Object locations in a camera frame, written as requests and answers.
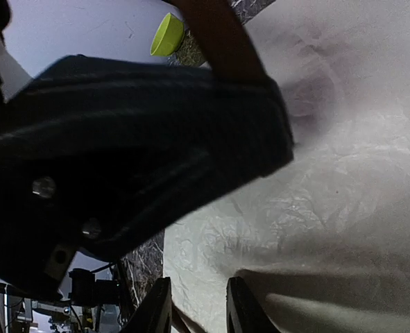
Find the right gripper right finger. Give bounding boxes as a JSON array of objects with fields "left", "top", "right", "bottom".
[{"left": 226, "top": 277, "right": 280, "bottom": 333}]

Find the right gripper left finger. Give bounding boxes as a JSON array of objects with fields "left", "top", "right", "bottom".
[{"left": 121, "top": 277, "right": 172, "bottom": 333}]

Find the peach wrapping paper sheet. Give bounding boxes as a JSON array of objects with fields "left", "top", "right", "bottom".
[{"left": 164, "top": 1, "right": 410, "bottom": 332}]

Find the green plastic bowl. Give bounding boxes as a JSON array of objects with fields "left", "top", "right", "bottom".
[{"left": 150, "top": 12, "right": 185, "bottom": 57}]

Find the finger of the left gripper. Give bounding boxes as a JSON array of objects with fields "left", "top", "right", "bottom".
[{"left": 171, "top": 1, "right": 274, "bottom": 87}]

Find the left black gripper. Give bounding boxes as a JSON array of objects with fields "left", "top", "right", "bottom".
[{"left": 0, "top": 55, "right": 293, "bottom": 298}]

